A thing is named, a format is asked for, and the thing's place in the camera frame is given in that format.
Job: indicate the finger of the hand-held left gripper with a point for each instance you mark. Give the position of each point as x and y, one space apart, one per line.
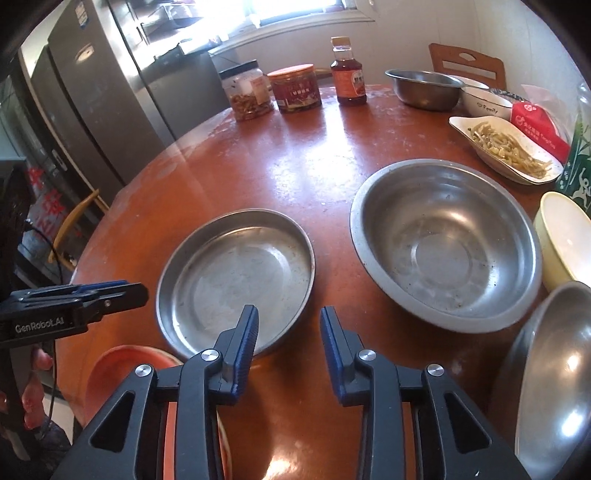
101 285
124 296

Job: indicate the green labelled drink bottle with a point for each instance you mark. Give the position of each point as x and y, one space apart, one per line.
579 170

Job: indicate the medium steel bowl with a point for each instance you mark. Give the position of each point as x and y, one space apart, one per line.
558 378

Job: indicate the red tissue pack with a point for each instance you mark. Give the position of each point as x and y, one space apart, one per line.
540 129

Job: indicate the pink plastic plate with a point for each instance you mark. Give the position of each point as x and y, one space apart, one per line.
115 369

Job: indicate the small steel bowl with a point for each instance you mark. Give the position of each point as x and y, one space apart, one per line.
422 90

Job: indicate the clear jar with black lid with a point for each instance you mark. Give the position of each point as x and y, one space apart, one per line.
247 97

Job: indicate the white dish of vegetables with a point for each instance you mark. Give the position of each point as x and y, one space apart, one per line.
503 147

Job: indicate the large steel bowl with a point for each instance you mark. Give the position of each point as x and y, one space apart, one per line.
443 249

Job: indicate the wooden chair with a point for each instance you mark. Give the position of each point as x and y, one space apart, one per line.
466 64

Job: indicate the clear plastic bag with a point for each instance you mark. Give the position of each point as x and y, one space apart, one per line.
549 94

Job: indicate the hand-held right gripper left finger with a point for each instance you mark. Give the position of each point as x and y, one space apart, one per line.
247 332

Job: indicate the plain white bowl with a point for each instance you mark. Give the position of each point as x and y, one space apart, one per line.
471 81

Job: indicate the steel plate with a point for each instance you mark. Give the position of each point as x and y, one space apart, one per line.
221 272

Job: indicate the white printed ceramic bowl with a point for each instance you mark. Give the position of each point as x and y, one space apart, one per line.
485 106

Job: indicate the red labelled jar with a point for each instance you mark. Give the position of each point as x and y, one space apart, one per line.
295 90

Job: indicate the dark patterned clothing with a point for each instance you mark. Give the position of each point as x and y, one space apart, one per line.
51 445

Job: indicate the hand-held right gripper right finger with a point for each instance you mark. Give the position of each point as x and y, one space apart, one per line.
330 337

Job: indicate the dark patterned bowl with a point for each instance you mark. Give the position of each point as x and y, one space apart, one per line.
508 94

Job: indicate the person's left hand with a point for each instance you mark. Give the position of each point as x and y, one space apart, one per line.
38 406

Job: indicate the grey refrigerator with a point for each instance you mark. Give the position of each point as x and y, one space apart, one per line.
92 92

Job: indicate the brown sauce bottle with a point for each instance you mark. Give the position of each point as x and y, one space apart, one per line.
349 78

